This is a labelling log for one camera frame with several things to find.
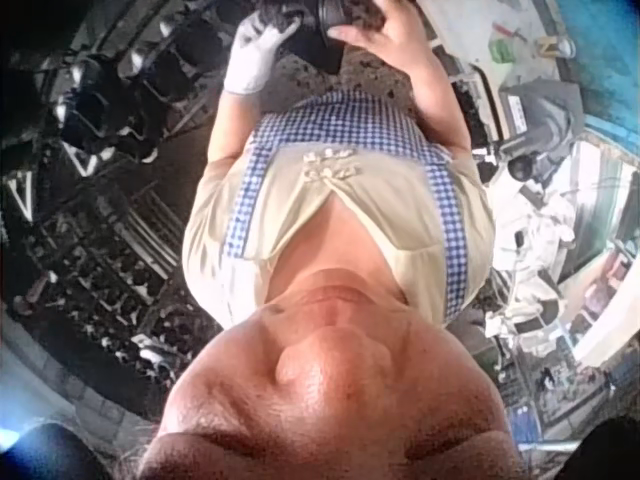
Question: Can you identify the clump of dark soil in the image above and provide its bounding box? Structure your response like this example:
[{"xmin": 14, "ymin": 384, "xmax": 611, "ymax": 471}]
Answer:
[{"xmin": 251, "ymin": 0, "xmax": 302, "ymax": 32}]

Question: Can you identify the red handled tool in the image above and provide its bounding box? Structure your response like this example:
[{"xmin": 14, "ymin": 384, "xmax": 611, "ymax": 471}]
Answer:
[{"xmin": 491, "ymin": 21, "xmax": 527, "ymax": 42}]

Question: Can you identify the white cup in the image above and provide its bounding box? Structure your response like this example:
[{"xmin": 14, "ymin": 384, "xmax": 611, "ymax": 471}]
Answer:
[{"xmin": 553, "ymin": 35, "xmax": 580, "ymax": 60}]

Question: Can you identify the green container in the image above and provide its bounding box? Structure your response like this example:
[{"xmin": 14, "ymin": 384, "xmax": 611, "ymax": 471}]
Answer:
[{"xmin": 491, "ymin": 38, "xmax": 517, "ymax": 65}]

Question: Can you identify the black plastic plant pot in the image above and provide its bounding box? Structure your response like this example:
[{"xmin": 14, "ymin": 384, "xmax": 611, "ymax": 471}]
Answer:
[{"xmin": 282, "ymin": 0, "xmax": 387, "ymax": 77}]

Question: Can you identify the person's left hand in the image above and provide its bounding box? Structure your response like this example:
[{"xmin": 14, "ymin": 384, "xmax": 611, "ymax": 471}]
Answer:
[{"xmin": 223, "ymin": 8, "xmax": 302, "ymax": 97}]

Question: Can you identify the rack of black plant pots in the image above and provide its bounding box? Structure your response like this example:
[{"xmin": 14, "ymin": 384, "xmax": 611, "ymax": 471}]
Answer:
[{"xmin": 47, "ymin": 12, "xmax": 224, "ymax": 169}]

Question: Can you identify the heap of white cloth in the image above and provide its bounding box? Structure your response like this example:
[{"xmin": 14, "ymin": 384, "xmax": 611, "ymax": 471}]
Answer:
[{"xmin": 482, "ymin": 147, "xmax": 640, "ymax": 354}]

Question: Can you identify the black seedling cell tray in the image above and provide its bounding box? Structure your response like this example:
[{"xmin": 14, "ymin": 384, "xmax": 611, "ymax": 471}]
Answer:
[{"xmin": 14, "ymin": 187, "xmax": 221, "ymax": 374}]

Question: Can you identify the person's right hand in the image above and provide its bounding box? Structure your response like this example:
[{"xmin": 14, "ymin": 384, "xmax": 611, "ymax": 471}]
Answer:
[{"xmin": 327, "ymin": 0, "xmax": 442, "ymax": 77}]

